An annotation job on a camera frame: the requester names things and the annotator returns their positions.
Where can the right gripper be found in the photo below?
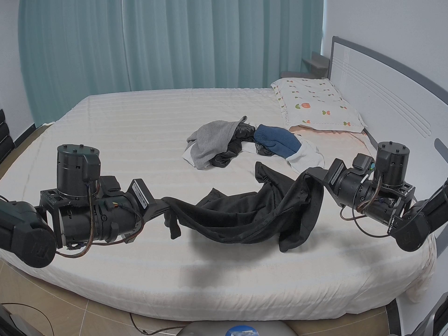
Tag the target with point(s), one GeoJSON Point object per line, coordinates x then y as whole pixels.
{"type": "Point", "coordinates": [357, 193]}

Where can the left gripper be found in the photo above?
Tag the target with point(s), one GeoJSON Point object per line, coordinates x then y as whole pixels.
{"type": "Point", "coordinates": [105, 219]}

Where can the black T-shirt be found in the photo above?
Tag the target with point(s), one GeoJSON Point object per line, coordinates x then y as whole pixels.
{"type": "Point", "coordinates": [245, 219]}

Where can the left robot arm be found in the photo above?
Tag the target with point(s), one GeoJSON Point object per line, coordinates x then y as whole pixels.
{"type": "Point", "coordinates": [21, 229]}

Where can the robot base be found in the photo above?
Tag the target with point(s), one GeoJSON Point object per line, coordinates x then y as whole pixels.
{"type": "Point", "coordinates": [210, 329]}

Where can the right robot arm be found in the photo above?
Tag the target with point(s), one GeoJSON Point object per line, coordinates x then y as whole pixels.
{"type": "Point", "coordinates": [420, 222]}

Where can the bed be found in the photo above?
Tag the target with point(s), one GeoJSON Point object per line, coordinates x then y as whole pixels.
{"type": "Point", "coordinates": [140, 135]}

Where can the blue and white garment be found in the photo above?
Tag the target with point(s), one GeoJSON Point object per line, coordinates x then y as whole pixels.
{"type": "Point", "coordinates": [276, 138]}

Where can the white printed pillow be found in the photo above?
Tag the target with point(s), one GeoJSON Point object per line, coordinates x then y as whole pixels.
{"type": "Point", "coordinates": [315, 103]}

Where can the black chest of drawers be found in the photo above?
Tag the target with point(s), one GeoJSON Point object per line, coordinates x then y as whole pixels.
{"type": "Point", "coordinates": [4, 135]}

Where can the grey garment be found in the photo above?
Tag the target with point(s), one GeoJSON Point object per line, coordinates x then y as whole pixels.
{"type": "Point", "coordinates": [213, 138]}

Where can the grey bedside table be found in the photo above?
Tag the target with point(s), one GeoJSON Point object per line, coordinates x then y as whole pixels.
{"type": "Point", "coordinates": [316, 63]}

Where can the black glossy garment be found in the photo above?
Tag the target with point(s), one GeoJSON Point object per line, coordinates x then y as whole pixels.
{"type": "Point", "coordinates": [227, 152]}

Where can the blue-green curtain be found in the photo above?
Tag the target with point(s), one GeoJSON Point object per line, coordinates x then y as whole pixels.
{"type": "Point", "coordinates": [210, 30]}
{"type": "Point", "coordinates": [70, 47]}

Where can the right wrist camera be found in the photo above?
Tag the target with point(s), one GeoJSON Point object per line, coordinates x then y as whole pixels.
{"type": "Point", "coordinates": [363, 162]}

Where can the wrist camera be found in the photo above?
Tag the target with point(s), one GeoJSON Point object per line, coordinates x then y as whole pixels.
{"type": "Point", "coordinates": [110, 186]}
{"type": "Point", "coordinates": [363, 162]}

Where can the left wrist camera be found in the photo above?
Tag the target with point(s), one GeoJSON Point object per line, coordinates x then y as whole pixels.
{"type": "Point", "coordinates": [110, 186]}

